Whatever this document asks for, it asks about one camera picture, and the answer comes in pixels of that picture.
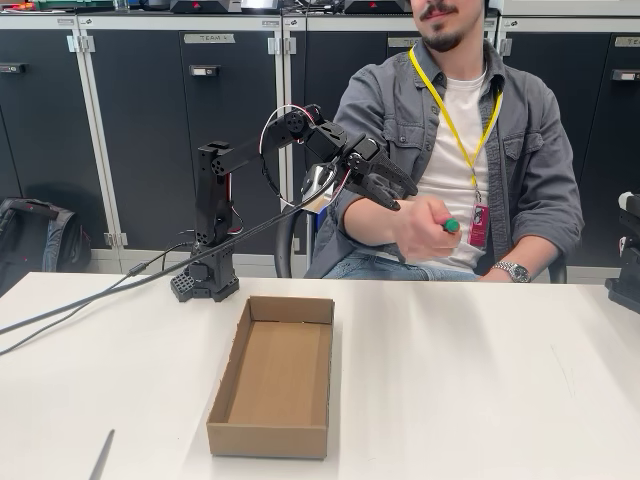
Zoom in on black case with red triangle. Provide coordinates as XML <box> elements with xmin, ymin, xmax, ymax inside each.
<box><xmin>169</xmin><ymin>0</ymin><xmax>244</xmax><ymax>15</ymax></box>
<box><xmin>343</xmin><ymin>0</ymin><xmax>412</xmax><ymax>15</ymax></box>

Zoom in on white T-shirt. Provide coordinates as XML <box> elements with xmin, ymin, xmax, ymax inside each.
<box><xmin>369</xmin><ymin>69</ymin><xmax>504</xmax><ymax>275</ymax></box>

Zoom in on person's left forearm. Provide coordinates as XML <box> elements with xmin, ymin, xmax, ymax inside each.
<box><xmin>479</xmin><ymin>199</ymin><xmax>586</xmax><ymax>284</ymax></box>

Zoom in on open brown cardboard box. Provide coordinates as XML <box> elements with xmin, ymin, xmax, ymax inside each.
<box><xmin>206</xmin><ymin>294</ymin><xmax>335</xmax><ymax>460</ymax></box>

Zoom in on red ID badge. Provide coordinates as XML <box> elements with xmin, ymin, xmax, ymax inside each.
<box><xmin>467</xmin><ymin>202</ymin><xmax>491</xmax><ymax>247</ymax></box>

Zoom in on gray pointed flat strip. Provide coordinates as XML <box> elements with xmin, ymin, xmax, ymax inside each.
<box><xmin>88</xmin><ymin>428</ymin><xmax>116</xmax><ymax>480</ymax></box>

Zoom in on blue jeans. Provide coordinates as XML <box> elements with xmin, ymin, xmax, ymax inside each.
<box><xmin>322</xmin><ymin>247</ymin><xmax>481</xmax><ymax>281</ymax></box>

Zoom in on person's right hand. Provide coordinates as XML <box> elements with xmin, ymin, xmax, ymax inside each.
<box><xmin>398</xmin><ymin>196</ymin><xmax>461</xmax><ymax>264</ymax></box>

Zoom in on gray button shirt jacket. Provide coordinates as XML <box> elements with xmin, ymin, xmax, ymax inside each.
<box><xmin>302</xmin><ymin>39</ymin><xmax>586</xmax><ymax>281</ymax></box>

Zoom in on black backpack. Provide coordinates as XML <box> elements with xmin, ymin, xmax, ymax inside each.
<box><xmin>0</xmin><ymin>197</ymin><xmax>94</xmax><ymax>296</ymax></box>

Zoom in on yellow lanyard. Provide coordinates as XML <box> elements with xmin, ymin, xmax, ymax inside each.
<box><xmin>408</xmin><ymin>47</ymin><xmax>504</xmax><ymax>204</ymax></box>

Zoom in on green flat board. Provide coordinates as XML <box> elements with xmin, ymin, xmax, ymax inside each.
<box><xmin>34</xmin><ymin>0</ymin><xmax>116</xmax><ymax>12</ymax></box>

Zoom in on thick gray camera cable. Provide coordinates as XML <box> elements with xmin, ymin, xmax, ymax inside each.
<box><xmin>0</xmin><ymin>172</ymin><xmax>336</xmax><ymax>337</ymax></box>

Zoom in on thin black base cable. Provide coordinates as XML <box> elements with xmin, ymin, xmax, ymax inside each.
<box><xmin>0</xmin><ymin>242</ymin><xmax>197</xmax><ymax>357</ymax></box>

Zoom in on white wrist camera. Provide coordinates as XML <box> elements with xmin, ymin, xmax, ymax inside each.
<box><xmin>301</xmin><ymin>163</ymin><xmax>337</xmax><ymax>207</ymax></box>

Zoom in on bearded person's head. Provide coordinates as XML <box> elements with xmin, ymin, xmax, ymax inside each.
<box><xmin>412</xmin><ymin>0</ymin><xmax>489</xmax><ymax>55</ymax></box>

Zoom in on silver wristwatch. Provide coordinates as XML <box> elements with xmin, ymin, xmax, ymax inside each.
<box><xmin>491</xmin><ymin>259</ymin><xmax>534</xmax><ymax>284</ymax></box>

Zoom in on person's right forearm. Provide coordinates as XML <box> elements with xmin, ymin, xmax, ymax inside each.
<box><xmin>344</xmin><ymin>197</ymin><xmax>409</xmax><ymax>247</ymax></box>

